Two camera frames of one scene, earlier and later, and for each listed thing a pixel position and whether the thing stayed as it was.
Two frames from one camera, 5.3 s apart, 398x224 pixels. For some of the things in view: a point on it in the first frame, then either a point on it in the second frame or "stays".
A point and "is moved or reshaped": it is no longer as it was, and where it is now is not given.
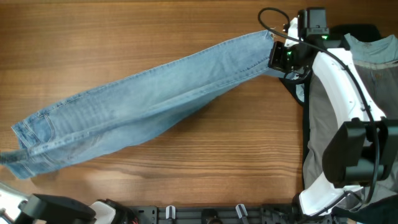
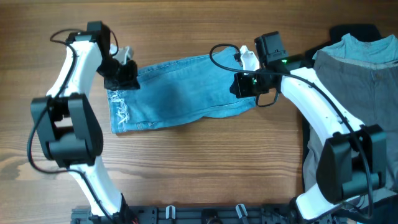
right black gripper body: (286, 58) -> (249, 84)
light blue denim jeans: (137, 107) is moved or reshaped
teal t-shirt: (382, 50) stays
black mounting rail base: (222, 214) stays
